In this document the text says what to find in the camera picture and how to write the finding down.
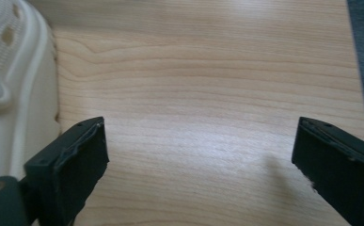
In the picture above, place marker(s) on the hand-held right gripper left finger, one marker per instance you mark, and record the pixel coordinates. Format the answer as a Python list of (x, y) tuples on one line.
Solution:
[(70, 169)]

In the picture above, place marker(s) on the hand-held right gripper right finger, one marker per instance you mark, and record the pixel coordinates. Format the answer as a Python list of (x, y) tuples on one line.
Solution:
[(342, 169)]

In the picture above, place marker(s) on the white foam clog shoe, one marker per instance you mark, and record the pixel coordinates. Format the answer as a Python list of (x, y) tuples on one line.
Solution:
[(37, 94)]

